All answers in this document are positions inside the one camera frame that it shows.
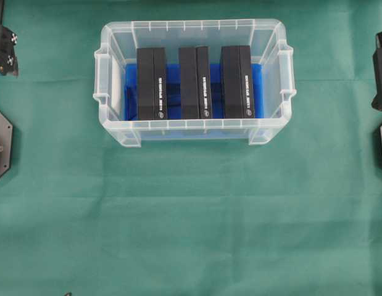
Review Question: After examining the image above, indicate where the black box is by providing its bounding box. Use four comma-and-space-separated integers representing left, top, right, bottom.
220, 45, 255, 119
136, 47, 168, 120
178, 46, 213, 120

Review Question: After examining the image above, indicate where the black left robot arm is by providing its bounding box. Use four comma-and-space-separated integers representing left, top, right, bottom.
0, 25, 19, 76

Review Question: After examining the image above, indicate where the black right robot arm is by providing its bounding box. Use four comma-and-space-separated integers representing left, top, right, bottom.
372, 32, 382, 111

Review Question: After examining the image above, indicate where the clear plastic storage case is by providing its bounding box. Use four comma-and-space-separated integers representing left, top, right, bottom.
93, 18, 296, 147

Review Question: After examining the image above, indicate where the blue sheet in case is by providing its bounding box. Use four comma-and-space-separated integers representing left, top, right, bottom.
123, 64, 264, 121

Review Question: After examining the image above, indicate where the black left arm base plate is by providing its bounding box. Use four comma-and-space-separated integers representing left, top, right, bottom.
0, 112, 13, 177

